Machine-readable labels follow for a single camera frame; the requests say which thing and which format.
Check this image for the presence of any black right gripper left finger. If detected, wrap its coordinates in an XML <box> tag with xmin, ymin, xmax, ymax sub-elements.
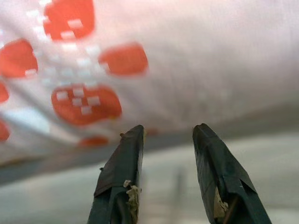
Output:
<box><xmin>87</xmin><ymin>124</ymin><xmax>145</xmax><ymax>224</ymax></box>

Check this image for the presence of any brown crumbly residue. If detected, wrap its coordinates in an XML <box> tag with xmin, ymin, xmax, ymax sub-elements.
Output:
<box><xmin>214</xmin><ymin>186</ymin><xmax>229</xmax><ymax>217</ymax></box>
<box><xmin>123</xmin><ymin>179</ymin><xmax>142</xmax><ymax>221</ymax></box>

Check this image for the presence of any pink pillow orange print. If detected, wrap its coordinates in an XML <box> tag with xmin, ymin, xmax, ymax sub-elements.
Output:
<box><xmin>0</xmin><ymin>0</ymin><xmax>299</xmax><ymax>168</ymax></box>

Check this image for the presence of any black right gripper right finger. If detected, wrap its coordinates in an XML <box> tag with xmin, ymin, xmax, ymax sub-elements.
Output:
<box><xmin>192</xmin><ymin>123</ymin><xmax>273</xmax><ymax>224</ymax></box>

